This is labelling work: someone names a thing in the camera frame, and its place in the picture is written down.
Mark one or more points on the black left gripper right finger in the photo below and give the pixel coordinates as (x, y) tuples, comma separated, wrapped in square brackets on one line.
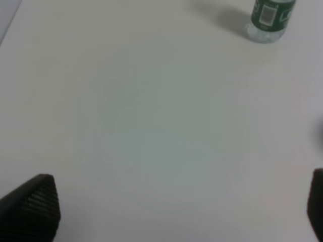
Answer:
[(314, 203)]

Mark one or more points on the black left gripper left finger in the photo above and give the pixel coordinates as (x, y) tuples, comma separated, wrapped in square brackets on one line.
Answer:
[(31, 212)]

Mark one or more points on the clear bottle green label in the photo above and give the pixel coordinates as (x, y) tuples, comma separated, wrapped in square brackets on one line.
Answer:
[(269, 20)]

